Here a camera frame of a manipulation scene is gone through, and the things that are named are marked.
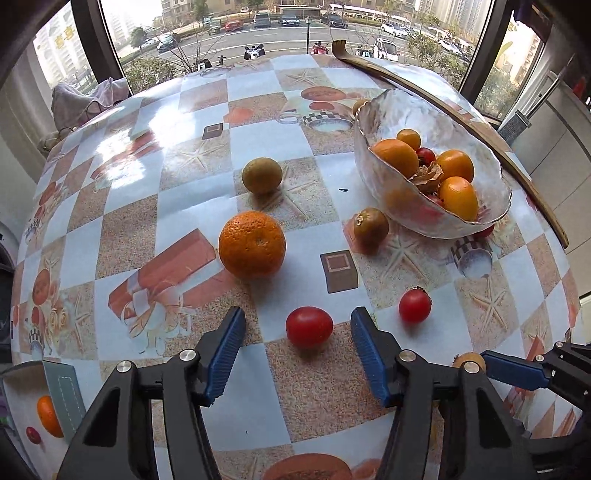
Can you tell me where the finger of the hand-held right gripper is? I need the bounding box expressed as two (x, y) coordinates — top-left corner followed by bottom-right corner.
(480, 342), (591, 407)

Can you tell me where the round greenish tan fruit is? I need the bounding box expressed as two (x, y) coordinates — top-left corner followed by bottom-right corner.
(242, 157), (283, 195)

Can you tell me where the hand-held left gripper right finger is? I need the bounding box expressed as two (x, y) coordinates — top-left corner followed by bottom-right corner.
(350, 306), (539, 480)

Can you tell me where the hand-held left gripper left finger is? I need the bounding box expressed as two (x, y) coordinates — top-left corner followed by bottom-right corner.
(56, 306), (247, 480)

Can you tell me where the small tan oval fruit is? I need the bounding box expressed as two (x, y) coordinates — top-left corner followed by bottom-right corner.
(452, 351), (487, 371)

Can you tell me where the small orange kumquat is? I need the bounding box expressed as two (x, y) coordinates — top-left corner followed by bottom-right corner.
(396, 128), (422, 151)

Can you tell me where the clear glass bowl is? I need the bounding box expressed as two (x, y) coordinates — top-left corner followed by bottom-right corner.
(353, 88), (513, 240)

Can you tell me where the beige cabinet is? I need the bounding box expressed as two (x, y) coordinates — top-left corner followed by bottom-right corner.
(526, 69), (591, 250)

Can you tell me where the bumpy mandarin orange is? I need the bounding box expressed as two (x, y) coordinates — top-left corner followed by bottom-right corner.
(218, 211), (286, 280)

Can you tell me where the brown green cherry tomato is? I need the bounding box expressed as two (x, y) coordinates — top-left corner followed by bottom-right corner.
(353, 208), (390, 247)

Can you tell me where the white crumpled cloth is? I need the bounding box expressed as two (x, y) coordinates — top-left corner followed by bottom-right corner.
(51, 78), (132, 132)

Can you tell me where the metal pole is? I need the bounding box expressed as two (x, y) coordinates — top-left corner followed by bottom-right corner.
(531, 71), (561, 116)

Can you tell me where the grey scrub brush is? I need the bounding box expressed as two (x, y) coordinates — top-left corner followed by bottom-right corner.
(498, 110), (531, 148)

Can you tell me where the dried physalis husk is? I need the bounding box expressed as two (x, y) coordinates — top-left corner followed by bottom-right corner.
(410, 161), (444, 193)

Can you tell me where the oval red cherry tomato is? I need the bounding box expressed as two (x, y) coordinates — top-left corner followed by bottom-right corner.
(285, 306), (334, 349)

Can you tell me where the red cherry tomato with stem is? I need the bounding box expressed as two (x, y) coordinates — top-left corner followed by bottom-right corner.
(399, 286), (433, 325)

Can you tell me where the white van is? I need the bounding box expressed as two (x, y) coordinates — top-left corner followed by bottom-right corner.
(373, 38), (400, 62)

